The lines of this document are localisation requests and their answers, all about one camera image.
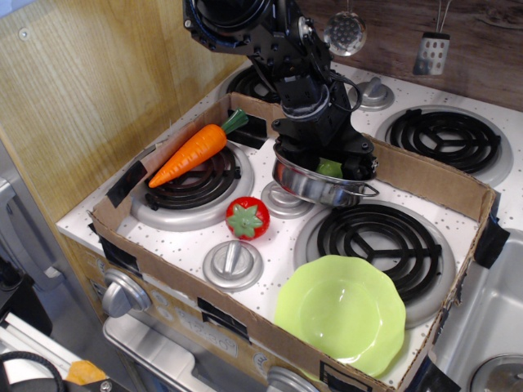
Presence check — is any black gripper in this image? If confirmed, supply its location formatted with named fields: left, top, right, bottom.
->
left=271, top=100, right=378, bottom=180

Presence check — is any green toy broccoli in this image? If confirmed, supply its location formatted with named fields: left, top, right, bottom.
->
left=315, top=158, right=343, bottom=179

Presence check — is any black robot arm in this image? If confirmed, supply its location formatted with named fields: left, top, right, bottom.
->
left=182, top=1, right=378, bottom=180

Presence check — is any small steel pan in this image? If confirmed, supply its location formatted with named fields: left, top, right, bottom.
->
left=272, top=142, right=380, bottom=207

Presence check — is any silver middle stove knob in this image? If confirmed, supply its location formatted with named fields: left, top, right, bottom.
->
left=261, top=181, right=313, bottom=219

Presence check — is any silver stove knob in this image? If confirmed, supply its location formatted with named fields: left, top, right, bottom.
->
left=348, top=77, right=396, bottom=112
left=261, top=181, right=313, bottom=219
left=203, top=240, right=264, bottom=292

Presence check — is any silver back stove knob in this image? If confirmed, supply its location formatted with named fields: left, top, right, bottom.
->
left=348, top=77, right=396, bottom=112

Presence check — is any front right black burner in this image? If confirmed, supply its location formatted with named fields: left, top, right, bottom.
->
left=293, top=202, right=457, bottom=329

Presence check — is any red toy tomato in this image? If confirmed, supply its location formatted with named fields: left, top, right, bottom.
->
left=226, top=197, right=270, bottom=240

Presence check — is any orange toy carrot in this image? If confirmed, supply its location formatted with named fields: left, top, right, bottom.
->
left=148, top=109, right=248, bottom=189

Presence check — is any hanging silver strainer ladle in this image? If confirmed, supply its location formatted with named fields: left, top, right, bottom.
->
left=324, top=1, right=368, bottom=57

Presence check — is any silver front stove knob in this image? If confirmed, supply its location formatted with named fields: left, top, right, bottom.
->
left=203, top=240, right=264, bottom=292

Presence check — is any light green plastic plate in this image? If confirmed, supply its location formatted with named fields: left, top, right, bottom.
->
left=274, top=255, right=406, bottom=376

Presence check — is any hanging silver spatula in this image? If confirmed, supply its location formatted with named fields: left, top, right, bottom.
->
left=413, top=1, right=452, bottom=76

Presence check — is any brown cardboard fence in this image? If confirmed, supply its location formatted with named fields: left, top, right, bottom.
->
left=91, top=93, right=503, bottom=391

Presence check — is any silver oven dial right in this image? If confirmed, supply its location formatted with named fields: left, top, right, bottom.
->
left=266, top=366, right=319, bottom=392

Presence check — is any silver oven dial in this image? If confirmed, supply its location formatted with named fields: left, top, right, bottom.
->
left=102, top=269, right=152, bottom=318
left=266, top=366, right=319, bottom=392

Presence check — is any steel sink basin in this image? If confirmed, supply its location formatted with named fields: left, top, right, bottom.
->
left=434, top=229, right=522, bottom=391

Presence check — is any silver oven dial left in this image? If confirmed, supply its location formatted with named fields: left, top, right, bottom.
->
left=102, top=269, right=152, bottom=318

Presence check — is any orange object bottom left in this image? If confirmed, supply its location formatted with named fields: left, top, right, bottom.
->
left=65, top=360, right=107, bottom=385

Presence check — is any silver oven door handle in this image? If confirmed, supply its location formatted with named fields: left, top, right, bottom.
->
left=103, top=315, right=212, bottom=391

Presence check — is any black cable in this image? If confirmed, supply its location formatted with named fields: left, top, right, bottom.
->
left=0, top=350, right=66, bottom=392

